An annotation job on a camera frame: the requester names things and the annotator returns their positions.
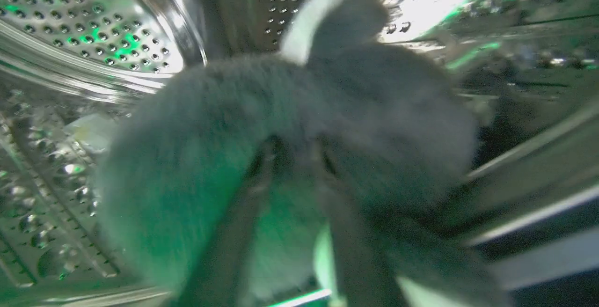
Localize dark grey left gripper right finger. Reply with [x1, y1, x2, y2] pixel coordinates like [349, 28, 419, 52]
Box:
[313, 142, 412, 307]

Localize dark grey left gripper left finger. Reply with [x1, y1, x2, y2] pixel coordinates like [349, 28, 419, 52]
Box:
[174, 142, 278, 307]

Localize steel washing machine drum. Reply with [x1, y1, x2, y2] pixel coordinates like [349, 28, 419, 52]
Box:
[0, 0, 599, 307]

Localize grey fluffy towel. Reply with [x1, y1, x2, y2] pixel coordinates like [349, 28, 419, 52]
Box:
[94, 0, 513, 307]

